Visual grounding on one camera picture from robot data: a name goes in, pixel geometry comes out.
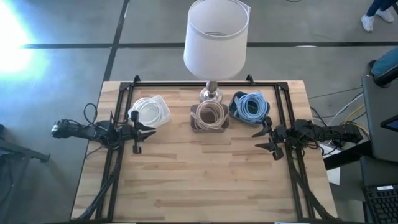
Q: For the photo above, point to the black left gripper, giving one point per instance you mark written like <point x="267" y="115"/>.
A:
<point x="132" y="132"/>

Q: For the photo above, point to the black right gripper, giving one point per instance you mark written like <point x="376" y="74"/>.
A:
<point x="278" y="135"/>

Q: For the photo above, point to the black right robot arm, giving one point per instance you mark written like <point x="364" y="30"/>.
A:
<point x="326" y="133"/>

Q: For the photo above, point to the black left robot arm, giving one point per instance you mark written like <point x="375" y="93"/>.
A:
<point x="81" y="132"/>

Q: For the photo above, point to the white plastic bin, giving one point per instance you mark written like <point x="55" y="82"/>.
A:
<point x="166" y="119"/>

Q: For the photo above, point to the clear smoky plastic bin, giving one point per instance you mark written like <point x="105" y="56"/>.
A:
<point x="224" y="128"/>

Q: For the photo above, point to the teal plastic bin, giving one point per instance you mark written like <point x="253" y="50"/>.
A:
<point x="231" y="109"/>

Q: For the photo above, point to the white paper sheet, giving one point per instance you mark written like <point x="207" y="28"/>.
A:
<point x="334" y="177"/>

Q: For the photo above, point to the black desk bar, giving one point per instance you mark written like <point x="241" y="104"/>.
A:
<point x="345" y="157"/>

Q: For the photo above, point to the table lamp white shade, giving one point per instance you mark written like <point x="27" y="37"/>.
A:
<point x="214" y="59"/>

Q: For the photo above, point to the small black screen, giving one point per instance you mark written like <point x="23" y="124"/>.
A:
<point x="391" y="124"/>

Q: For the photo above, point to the black metal stand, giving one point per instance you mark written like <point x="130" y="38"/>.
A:
<point x="18" y="151"/>

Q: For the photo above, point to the black pole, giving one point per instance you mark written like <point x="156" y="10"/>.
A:
<point x="384" y="81"/>

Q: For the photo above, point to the laptop with black keyboard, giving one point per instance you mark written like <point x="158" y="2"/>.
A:
<point x="382" y="205"/>

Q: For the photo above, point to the person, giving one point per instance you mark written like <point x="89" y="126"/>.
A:
<point x="368" y="23"/>
<point x="387" y="62"/>

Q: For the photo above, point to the black aluminium rig frame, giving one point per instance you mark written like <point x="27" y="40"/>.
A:
<point x="202" y="84"/>

